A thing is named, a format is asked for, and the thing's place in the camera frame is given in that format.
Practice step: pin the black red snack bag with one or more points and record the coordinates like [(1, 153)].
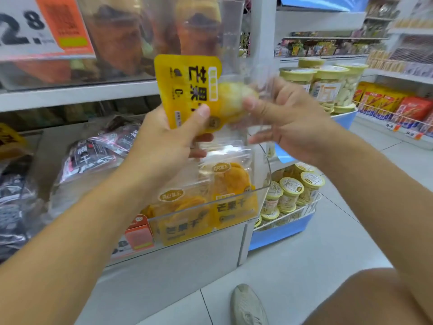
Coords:
[(91, 159)]

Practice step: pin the clear acrylic display bin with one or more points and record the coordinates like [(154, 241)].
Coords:
[(236, 206)]

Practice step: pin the person's right forearm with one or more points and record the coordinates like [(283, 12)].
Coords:
[(382, 199)]

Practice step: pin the clear jar yellow lid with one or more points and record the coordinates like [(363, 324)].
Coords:
[(328, 86), (351, 84), (297, 77), (310, 62)]

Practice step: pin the person's left forearm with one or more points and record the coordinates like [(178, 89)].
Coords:
[(74, 240)]

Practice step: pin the black silver snack bag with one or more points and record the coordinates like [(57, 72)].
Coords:
[(18, 206)]

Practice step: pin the white side shelf rack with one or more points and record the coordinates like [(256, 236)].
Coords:
[(406, 69)]

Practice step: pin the group of small snack tubs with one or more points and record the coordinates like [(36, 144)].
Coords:
[(291, 194)]

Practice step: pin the yellow mango slices packet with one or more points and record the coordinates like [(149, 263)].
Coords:
[(235, 199), (182, 219)]

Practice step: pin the white price sign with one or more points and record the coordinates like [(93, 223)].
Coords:
[(20, 30)]

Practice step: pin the background shelf of assorted snacks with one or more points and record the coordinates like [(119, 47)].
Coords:
[(321, 47)]

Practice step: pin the row of red yellow boxes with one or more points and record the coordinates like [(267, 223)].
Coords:
[(395, 106)]

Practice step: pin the large clear acrylic bin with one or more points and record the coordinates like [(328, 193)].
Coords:
[(142, 71)]

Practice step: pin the white store shelf unit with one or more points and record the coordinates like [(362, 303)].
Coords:
[(152, 277)]

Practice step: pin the grey sneaker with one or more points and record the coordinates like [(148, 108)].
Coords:
[(248, 306)]

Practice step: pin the person's right thumb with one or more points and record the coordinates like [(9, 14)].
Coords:
[(258, 106)]

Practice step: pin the orange dried fruit bags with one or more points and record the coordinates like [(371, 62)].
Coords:
[(118, 37)]

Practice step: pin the person's right hand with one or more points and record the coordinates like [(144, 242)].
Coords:
[(297, 128)]

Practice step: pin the orange label card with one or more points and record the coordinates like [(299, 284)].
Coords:
[(64, 23)]

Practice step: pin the yellow dried mango packet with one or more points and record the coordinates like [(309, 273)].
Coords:
[(184, 87)]

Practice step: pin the person's left hand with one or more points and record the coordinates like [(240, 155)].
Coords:
[(155, 152)]

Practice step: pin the person's left thumb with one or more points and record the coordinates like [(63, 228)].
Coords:
[(191, 121)]

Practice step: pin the yellow shelf tag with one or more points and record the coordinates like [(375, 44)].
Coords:
[(10, 137)]

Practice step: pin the person's leg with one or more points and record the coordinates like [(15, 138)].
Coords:
[(372, 301)]

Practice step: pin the small orange price label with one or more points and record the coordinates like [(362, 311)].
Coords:
[(138, 235)]

